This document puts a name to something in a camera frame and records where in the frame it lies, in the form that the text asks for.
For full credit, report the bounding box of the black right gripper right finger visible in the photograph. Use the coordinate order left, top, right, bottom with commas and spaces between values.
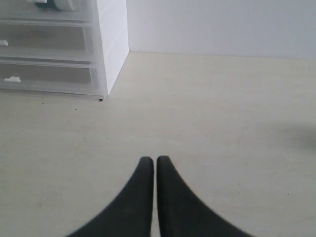
156, 156, 249, 237

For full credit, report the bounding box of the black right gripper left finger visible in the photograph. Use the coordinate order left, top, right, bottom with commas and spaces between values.
69, 157, 154, 237

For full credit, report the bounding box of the white bottle teal label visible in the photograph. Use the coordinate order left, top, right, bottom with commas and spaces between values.
33, 0, 79, 11

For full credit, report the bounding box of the bottom wide clear drawer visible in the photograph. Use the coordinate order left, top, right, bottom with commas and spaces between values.
0, 61, 106, 97

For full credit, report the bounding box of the wide clear drawer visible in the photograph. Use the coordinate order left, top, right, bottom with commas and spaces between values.
0, 24, 96, 62
0, 61, 106, 97

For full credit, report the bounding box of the white plastic drawer cabinet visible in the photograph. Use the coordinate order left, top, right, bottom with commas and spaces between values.
0, 0, 129, 100

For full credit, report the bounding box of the middle wide clear drawer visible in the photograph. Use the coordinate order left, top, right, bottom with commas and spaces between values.
0, 24, 96, 62

